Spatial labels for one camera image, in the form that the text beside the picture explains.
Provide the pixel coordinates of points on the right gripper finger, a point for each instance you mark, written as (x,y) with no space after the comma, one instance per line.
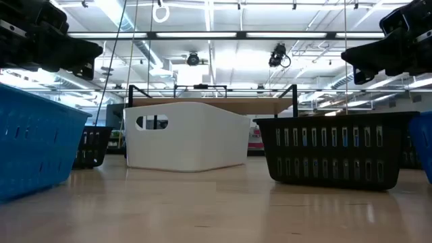
(388,57)
(362,77)

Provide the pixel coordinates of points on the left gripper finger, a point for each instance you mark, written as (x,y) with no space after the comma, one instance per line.
(84,72)
(67,54)

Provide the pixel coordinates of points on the black slotted plastic basket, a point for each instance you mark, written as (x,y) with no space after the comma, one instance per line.
(337,152)
(412,148)
(98,130)

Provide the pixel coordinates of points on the white plastic basket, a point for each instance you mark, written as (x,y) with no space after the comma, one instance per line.
(202,141)

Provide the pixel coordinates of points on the dark background cabinet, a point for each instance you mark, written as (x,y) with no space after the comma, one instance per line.
(114,116)

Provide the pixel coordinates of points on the long LED light bar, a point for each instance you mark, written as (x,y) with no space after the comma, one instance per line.
(195,34)

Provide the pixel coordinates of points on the red background cart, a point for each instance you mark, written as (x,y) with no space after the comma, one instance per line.
(256,140)

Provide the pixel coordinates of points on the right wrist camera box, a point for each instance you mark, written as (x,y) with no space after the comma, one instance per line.
(395,22)

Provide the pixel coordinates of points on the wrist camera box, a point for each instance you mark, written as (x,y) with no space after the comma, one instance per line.
(54,18)
(395,22)

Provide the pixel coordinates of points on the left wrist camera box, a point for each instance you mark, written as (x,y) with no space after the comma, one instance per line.
(54,18)

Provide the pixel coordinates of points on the silver ceiling air duct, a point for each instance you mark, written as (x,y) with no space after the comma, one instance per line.
(119,17)

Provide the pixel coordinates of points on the round black ceiling camera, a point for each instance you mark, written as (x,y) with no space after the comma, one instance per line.
(193,59)

